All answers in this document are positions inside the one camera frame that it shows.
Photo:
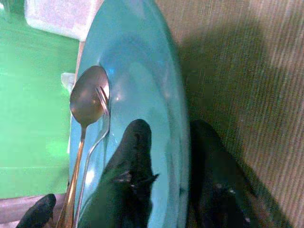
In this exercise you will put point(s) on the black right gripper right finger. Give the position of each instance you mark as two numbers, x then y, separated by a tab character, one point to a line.
213	180

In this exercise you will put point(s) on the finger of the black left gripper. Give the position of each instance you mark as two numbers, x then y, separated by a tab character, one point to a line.
38	211

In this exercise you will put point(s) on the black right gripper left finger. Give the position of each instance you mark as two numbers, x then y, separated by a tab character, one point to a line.
128	180

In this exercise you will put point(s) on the silver metal fork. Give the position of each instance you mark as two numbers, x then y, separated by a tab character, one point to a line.
104	114

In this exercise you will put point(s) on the silver metal spoon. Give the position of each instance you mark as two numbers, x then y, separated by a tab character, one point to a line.
86	99

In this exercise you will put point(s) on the light blue round plate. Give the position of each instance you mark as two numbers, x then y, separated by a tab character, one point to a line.
142	71

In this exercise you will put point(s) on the green table mat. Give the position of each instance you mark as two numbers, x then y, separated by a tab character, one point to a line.
31	107

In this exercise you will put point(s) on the small white translucent object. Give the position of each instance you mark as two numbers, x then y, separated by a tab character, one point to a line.
66	79

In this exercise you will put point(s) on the white foam block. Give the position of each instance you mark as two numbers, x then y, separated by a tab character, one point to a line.
61	16

